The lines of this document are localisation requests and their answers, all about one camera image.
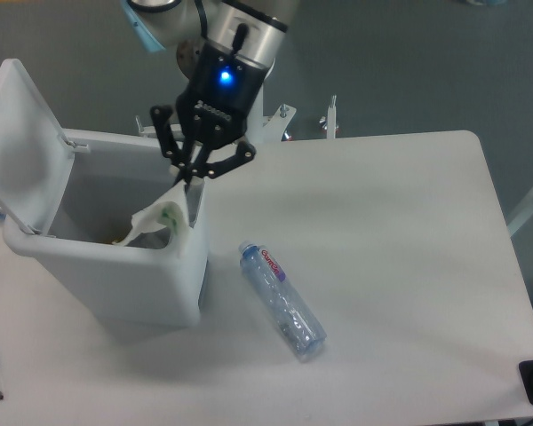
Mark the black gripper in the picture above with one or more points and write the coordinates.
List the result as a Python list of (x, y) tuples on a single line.
[(213, 111)]

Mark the clear plastic wrapper bag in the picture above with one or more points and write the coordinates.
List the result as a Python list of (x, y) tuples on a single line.
[(168, 211)]

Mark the clear plastic water bottle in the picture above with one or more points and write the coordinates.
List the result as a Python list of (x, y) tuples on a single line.
[(302, 331)]

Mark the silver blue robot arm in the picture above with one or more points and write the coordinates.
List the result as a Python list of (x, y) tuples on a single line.
[(250, 30)]

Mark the white trash can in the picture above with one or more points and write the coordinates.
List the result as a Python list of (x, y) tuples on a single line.
[(67, 193)]

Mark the white bracket with bolt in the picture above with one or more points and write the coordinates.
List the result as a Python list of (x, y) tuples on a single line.
[(329, 122)]

